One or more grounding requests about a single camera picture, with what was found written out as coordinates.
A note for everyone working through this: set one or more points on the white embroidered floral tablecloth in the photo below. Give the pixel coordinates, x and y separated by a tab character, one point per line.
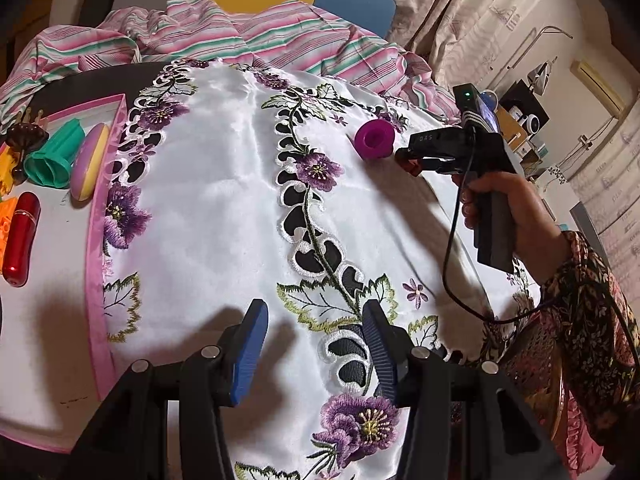
225	210

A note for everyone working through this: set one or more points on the dark brown mushroom toy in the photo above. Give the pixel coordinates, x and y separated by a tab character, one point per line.
25	136

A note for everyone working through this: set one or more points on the person's patterned clothing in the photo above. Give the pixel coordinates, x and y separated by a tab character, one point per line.
535	375

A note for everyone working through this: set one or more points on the orange plastic toy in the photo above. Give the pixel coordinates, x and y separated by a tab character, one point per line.
6	230

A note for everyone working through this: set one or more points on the black speaker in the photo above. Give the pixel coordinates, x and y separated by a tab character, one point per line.
522	105

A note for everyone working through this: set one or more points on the pink green striped blanket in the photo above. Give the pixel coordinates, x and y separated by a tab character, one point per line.
310	40

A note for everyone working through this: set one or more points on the red lipstick tube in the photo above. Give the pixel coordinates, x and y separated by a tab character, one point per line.
22	235

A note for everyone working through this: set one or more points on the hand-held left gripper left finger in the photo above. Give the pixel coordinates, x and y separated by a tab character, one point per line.
247	360

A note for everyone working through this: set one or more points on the small red plastic piece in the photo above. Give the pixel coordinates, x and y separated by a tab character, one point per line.
405	160

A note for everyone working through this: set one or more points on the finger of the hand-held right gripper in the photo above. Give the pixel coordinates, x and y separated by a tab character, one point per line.
435	166

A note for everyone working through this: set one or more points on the pink rimmed tray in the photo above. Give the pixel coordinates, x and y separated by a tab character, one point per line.
50	335

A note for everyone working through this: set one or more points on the white air conditioner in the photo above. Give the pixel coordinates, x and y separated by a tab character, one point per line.
600	87

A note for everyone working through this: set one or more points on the beige curtain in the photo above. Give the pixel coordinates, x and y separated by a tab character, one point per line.
450	5

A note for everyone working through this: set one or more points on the person's right forearm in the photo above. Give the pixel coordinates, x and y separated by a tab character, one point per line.
595	310

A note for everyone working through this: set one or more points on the person's right hand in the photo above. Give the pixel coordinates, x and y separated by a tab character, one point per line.
530	220

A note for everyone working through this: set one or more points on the blue round object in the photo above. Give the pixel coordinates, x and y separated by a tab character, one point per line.
490	100

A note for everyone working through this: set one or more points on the magenta plastic cup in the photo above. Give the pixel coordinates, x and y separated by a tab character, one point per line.
370	140

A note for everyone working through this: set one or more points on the purple yellow oval case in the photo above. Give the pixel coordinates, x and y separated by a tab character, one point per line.
87	170

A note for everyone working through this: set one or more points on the white lace curtain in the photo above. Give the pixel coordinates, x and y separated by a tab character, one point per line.
615	185

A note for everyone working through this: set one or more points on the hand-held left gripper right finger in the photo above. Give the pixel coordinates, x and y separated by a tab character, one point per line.
382	355

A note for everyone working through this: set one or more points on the curved metal rod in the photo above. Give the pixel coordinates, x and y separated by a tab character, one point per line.
550	28

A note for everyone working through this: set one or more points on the green plastic cup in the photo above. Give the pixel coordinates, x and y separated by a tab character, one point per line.
60	155

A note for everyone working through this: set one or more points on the blue headboard panel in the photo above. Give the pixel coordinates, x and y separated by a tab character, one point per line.
355	5

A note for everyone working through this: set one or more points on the yellow plastic toy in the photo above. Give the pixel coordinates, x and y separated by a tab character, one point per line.
5	170

